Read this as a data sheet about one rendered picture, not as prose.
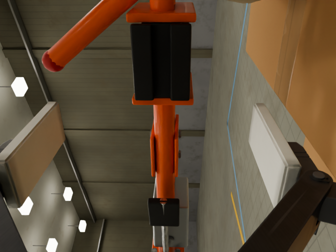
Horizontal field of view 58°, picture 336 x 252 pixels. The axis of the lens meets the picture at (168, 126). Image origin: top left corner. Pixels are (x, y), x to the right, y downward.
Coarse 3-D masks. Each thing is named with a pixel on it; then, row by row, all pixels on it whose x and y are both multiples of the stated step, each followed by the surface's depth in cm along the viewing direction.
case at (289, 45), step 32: (288, 0) 31; (320, 0) 24; (256, 32) 44; (288, 32) 31; (320, 32) 24; (256, 64) 44; (288, 64) 31; (320, 64) 24; (288, 96) 31; (320, 96) 24; (320, 128) 24
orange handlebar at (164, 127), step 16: (160, 0) 26; (160, 112) 30; (160, 128) 31; (176, 128) 34; (160, 144) 32; (176, 144) 32; (160, 160) 33; (176, 160) 33; (160, 176) 34; (176, 176) 34; (160, 192) 35
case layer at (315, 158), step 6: (306, 138) 121; (306, 144) 121; (306, 150) 121; (312, 150) 116; (312, 156) 116; (318, 156) 111; (318, 162) 111; (318, 168) 111; (324, 168) 106; (330, 174) 102
